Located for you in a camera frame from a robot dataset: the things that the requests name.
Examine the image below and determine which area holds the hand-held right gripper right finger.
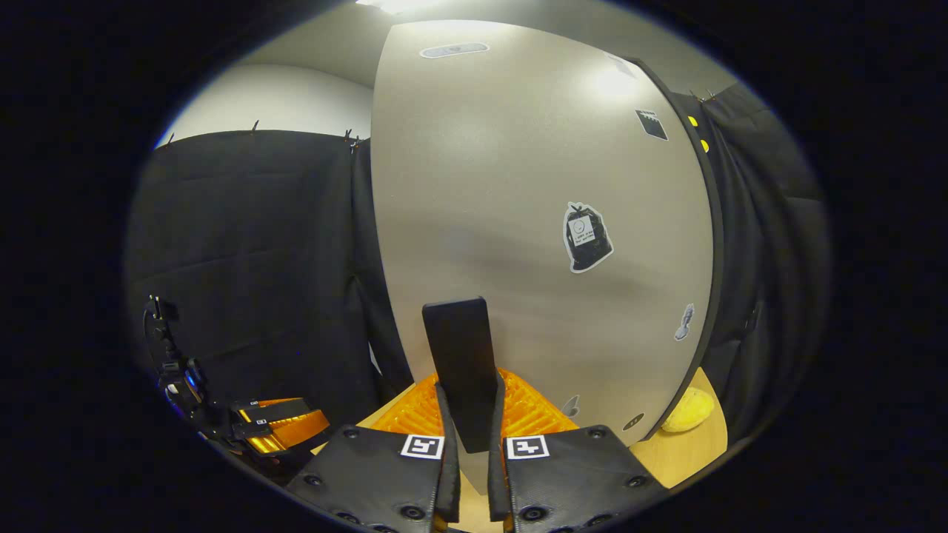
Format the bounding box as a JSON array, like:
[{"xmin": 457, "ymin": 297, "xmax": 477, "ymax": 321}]
[{"xmin": 485, "ymin": 368, "xmax": 671, "ymax": 533}]

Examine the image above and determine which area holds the black backdrop cloth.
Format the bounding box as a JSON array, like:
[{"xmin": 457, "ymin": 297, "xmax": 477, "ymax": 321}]
[{"xmin": 126, "ymin": 81, "xmax": 830, "ymax": 452}]

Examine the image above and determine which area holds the ceiling light panel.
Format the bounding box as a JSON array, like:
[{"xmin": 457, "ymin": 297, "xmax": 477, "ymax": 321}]
[{"xmin": 355, "ymin": 0, "xmax": 445, "ymax": 16}]

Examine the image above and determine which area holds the light grey cabinet door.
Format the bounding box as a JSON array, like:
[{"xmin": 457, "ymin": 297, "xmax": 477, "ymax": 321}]
[{"xmin": 370, "ymin": 20, "xmax": 723, "ymax": 489}]

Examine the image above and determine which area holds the yellow plush toy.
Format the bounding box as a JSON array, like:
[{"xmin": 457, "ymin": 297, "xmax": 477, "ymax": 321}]
[{"xmin": 661, "ymin": 387, "xmax": 717, "ymax": 434}]

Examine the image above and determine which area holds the black door handle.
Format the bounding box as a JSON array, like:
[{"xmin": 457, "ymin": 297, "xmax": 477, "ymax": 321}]
[{"xmin": 422, "ymin": 297, "xmax": 498, "ymax": 454}]

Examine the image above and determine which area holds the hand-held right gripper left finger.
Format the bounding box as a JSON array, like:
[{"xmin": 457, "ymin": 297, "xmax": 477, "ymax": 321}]
[{"xmin": 285, "ymin": 374, "xmax": 461, "ymax": 533}]

